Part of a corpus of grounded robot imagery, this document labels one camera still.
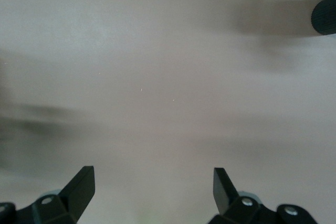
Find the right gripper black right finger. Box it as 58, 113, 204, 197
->
208, 167, 318, 224

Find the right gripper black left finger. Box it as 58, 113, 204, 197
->
0, 166, 95, 224

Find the black ribbed cylinder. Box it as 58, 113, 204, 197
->
311, 0, 336, 36

